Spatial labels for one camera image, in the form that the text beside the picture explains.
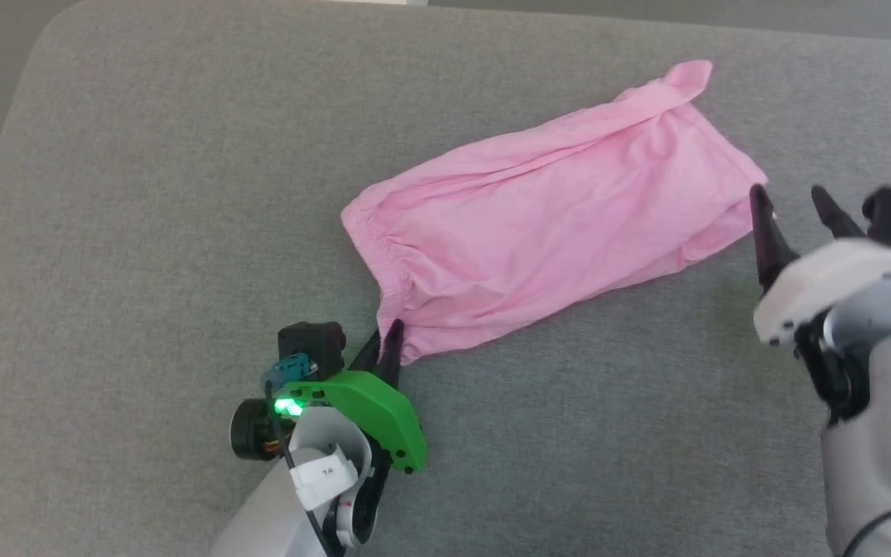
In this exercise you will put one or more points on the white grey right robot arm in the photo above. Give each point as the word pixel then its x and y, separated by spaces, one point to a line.
pixel 886 418

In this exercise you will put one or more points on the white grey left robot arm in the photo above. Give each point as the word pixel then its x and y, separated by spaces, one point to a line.
pixel 291 495

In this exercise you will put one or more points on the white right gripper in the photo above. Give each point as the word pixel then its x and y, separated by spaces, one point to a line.
pixel 824 290

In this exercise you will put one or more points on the pink garment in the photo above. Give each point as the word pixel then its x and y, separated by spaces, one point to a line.
pixel 538 216

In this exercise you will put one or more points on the grey fabric sofa cushion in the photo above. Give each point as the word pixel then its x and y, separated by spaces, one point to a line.
pixel 182 232

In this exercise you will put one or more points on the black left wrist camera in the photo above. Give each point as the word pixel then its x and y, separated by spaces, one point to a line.
pixel 312 348

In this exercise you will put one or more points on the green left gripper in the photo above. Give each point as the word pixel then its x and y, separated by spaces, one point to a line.
pixel 372 410

